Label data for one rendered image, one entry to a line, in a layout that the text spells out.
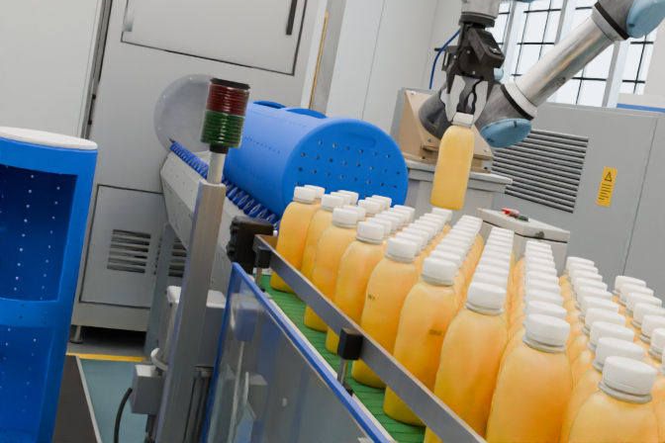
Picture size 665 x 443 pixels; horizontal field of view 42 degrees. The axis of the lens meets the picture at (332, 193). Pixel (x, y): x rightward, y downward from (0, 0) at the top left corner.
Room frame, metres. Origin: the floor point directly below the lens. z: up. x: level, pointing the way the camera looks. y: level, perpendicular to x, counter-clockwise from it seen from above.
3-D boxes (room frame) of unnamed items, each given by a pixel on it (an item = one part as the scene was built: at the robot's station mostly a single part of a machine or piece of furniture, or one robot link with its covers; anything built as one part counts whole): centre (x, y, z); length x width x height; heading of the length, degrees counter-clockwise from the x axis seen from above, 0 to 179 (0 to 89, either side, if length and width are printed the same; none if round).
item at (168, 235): (3.72, 0.67, 0.31); 0.06 x 0.06 x 0.63; 18
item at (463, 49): (1.78, -0.22, 1.42); 0.09 x 0.08 x 0.12; 18
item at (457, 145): (1.75, -0.23, 1.18); 0.07 x 0.07 x 0.18
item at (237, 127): (1.34, 0.18, 1.18); 0.06 x 0.06 x 0.05
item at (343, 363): (1.06, -0.06, 0.94); 0.03 x 0.02 x 0.08; 18
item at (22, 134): (2.30, 0.78, 1.03); 0.28 x 0.28 x 0.01
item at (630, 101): (3.46, -1.17, 1.48); 0.24 x 0.12 x 0.08; 30
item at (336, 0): (3.33, 0.12, 0.85); 0.06 x 0.06 x 1.70; 18
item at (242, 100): (1.34, 0.18, 1.23); 0.06 x 0.06 x 0.04
